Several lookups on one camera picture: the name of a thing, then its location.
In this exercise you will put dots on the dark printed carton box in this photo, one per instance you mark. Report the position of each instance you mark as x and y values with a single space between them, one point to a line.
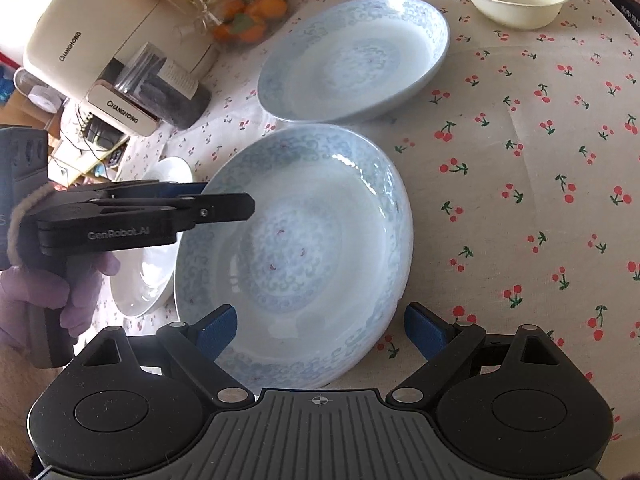
631 15

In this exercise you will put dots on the cherry print tablecloth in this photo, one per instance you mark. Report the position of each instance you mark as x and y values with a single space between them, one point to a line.
525 160

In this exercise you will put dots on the large blue patterned plate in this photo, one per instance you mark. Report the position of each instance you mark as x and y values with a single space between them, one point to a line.
350 60
310 240

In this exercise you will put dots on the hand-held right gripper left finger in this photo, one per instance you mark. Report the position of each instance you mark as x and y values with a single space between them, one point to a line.
221 328

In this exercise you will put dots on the white kitchen appliance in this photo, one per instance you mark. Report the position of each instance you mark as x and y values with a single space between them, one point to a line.
75 25

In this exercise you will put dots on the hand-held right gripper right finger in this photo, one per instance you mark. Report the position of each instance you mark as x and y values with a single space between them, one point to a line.
425 331

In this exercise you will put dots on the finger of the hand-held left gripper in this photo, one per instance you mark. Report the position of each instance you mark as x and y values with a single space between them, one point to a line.
192 189
225 208

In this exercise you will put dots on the clear bag of mandarins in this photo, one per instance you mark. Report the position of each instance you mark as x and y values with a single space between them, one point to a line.
250 15

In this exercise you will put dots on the person's left hand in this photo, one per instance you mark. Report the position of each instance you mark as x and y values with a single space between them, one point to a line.
50 292

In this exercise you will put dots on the white plate with swirl pattern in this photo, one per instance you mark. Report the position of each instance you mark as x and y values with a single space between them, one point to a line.
142 280

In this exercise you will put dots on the white tape roll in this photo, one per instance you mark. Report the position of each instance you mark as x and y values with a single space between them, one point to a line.
42 97

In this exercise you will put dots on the clear plastic box dark contents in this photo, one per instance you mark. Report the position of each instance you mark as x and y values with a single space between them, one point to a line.
165 85

